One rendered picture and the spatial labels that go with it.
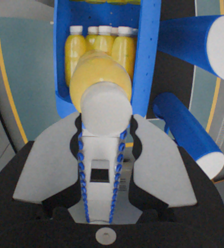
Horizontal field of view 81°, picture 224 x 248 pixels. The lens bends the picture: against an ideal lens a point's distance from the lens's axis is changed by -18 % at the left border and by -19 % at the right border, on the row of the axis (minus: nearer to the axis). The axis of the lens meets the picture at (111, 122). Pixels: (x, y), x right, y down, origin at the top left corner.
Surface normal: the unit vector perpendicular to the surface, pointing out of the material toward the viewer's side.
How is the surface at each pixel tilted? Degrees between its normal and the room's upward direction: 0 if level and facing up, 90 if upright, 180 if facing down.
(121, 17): 20
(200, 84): 0
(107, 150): 0
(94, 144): 0
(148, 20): 41
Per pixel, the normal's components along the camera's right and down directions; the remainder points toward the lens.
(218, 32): 0.03, 0.52
